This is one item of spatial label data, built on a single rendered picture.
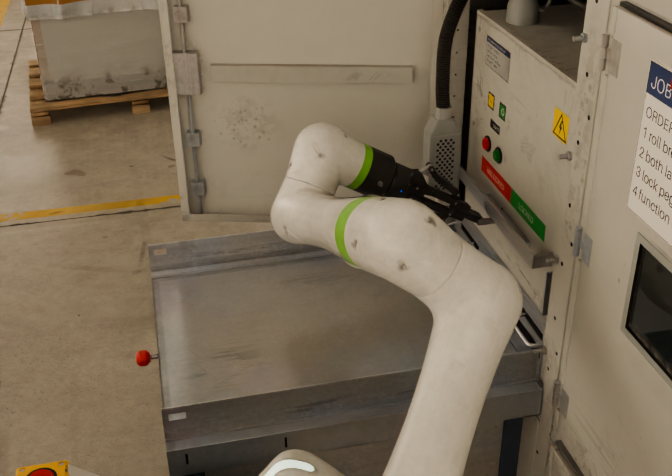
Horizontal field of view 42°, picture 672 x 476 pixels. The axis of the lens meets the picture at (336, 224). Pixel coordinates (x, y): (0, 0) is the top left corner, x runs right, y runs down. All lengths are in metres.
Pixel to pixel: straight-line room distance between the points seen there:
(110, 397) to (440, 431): 1.94
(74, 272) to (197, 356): 2.02
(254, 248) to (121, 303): 1.52
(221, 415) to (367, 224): 0.48
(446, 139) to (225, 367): 0.67
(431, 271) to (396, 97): 0.87
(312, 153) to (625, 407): 0.70
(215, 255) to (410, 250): 0.86
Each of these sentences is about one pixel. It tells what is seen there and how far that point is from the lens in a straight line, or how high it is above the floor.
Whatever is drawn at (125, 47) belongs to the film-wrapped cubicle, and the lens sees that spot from 5.19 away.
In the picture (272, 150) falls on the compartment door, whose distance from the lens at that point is 2.13.
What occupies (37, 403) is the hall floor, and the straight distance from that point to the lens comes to 3.09.
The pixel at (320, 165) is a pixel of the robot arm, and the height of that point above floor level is 1.20.
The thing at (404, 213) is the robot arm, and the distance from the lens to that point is 1.23.
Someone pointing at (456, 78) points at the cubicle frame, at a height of 1.23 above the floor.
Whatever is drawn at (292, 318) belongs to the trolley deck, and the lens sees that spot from 1.82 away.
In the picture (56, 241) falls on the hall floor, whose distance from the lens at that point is 3.97.
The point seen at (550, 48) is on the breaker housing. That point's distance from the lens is 1.68.
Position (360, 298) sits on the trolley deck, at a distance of 1.88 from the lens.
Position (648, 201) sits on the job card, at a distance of 1.21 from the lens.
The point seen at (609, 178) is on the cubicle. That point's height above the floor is 1.35.
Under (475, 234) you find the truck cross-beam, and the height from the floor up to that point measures 0.92.
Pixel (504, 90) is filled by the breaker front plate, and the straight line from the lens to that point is 1.78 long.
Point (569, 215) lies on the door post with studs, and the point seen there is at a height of 1.21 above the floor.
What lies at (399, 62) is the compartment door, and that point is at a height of 1.25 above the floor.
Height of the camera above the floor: 1.90
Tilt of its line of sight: 29 degrees down
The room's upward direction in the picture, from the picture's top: 1 degrees counter-clockwise
